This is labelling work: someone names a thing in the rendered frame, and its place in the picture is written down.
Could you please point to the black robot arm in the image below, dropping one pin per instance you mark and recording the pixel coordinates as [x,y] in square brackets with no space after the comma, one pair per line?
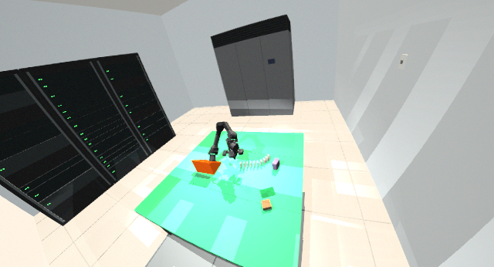
[230,143]

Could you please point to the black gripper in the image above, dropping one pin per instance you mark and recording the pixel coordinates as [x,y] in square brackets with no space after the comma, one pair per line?
[240,152]

